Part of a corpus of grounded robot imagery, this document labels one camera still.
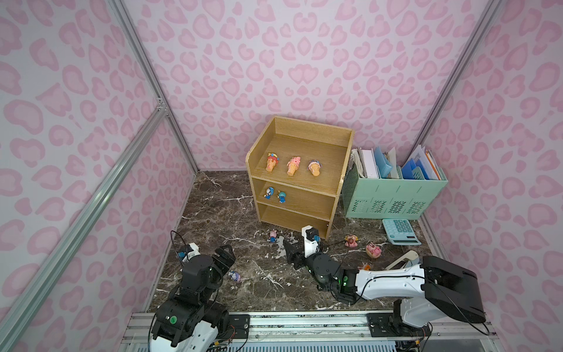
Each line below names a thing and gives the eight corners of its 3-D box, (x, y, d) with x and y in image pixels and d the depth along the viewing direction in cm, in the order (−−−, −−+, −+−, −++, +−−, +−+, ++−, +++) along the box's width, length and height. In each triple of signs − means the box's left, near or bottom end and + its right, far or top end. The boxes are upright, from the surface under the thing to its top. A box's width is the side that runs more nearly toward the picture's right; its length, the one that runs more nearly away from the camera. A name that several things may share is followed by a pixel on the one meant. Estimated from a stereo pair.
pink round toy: (368, 258, 90) (370, 255, 88) (365, 246, 94) (367, 242, 91) (380, 258, 90) (382, 254, 88) (376, 246, 94) (379, 242, 91)
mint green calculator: (389, 245, 94) (392, 242, 92) (382, 222, 101) (384, 218, 99) (417, 245, 94) (420, 242, 92) (408, 221, 101) (410, 218, 99)
